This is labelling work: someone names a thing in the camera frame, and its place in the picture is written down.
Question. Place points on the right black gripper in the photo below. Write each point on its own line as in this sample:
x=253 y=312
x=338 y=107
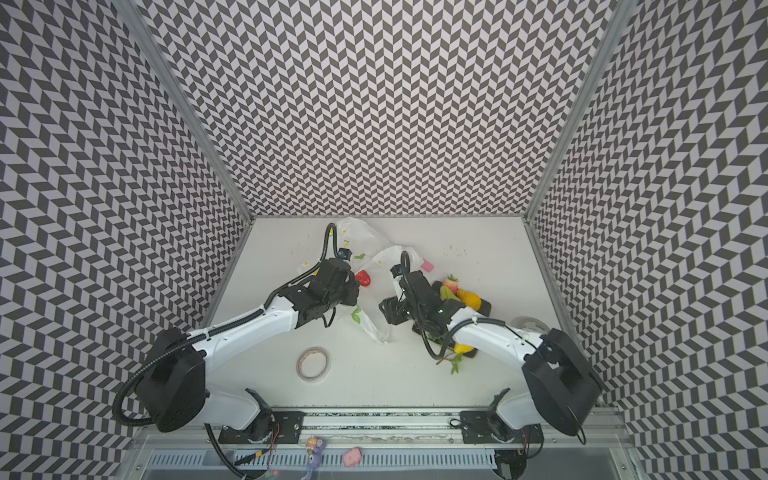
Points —
x=395 y=309

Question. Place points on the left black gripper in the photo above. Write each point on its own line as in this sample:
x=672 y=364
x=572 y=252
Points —
x=354 y=285

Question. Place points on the green fake pear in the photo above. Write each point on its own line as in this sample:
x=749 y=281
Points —
x=446 y=293

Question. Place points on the fake strawberry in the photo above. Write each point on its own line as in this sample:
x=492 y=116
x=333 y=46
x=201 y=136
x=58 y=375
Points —
x=451 y=283

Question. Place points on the white lemon print plastic bag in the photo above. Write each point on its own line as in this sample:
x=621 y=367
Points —
x=374 y=253

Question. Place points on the yellow fake lemon with leaves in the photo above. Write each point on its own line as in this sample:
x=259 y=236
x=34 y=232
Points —
x=456 y=356

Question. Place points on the small fake orange fruit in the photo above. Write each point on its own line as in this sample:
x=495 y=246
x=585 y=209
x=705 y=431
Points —
x=470 y=299

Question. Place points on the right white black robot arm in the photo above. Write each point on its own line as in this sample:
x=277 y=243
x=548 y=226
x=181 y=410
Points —
x=560 y=384

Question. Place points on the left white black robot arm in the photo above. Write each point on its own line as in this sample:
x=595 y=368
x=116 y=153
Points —
x=178 y=389

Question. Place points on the black square mat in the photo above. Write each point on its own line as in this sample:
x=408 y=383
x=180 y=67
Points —
x=435 y=343

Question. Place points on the roll of clear tape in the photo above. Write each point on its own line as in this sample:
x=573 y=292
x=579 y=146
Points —
x=313 y=365

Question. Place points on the purple toy figure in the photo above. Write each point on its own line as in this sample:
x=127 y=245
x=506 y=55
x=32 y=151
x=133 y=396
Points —
x=315 y=447

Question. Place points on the pink toy blob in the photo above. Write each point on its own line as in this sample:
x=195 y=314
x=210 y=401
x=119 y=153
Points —
x=352 y=457

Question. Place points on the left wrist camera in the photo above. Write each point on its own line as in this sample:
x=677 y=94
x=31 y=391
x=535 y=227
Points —
x=343 y=253

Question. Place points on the aluminium front rail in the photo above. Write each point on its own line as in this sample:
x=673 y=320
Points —
x=429 y=427

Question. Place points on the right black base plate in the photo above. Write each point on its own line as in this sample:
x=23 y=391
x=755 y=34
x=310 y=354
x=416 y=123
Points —
x=480 y=427

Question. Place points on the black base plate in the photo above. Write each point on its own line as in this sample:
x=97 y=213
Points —
x=281 y=427
x=480 y=427

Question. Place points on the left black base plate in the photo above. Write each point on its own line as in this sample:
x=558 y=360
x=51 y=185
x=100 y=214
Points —
x=281 y=427

